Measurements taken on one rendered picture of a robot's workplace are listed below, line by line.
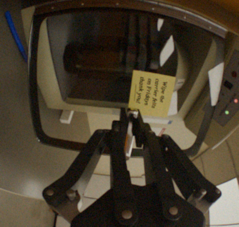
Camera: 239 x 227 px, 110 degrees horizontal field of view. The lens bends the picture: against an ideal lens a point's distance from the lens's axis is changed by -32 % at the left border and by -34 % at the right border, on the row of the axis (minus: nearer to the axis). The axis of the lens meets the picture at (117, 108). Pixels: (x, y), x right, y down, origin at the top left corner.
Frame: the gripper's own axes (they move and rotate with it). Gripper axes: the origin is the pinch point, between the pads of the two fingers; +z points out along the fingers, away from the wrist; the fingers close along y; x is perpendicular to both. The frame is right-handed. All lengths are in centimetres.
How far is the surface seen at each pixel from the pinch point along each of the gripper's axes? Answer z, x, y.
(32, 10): 5.5, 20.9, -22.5
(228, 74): 5.6, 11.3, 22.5
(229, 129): 5.1, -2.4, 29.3
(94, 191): 142, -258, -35
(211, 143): 9.4, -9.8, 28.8
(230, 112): 5.2, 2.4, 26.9
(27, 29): 7.5, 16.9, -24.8
